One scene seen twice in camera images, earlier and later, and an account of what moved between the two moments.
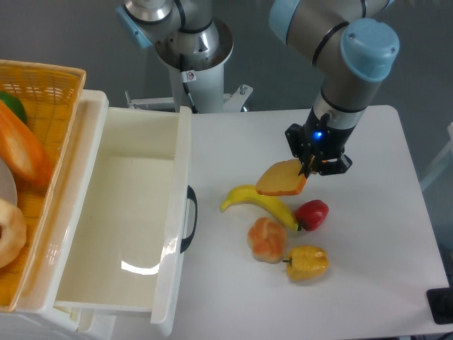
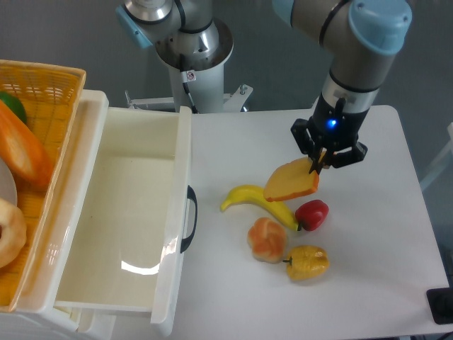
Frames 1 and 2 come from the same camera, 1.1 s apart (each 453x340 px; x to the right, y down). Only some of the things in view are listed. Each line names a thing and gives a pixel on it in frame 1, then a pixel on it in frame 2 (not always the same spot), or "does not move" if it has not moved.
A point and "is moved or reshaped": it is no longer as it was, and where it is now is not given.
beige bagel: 13,228 does not move
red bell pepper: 311,214 does not move
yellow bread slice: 282,179 is moved or reshaped
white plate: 8,185 does not move
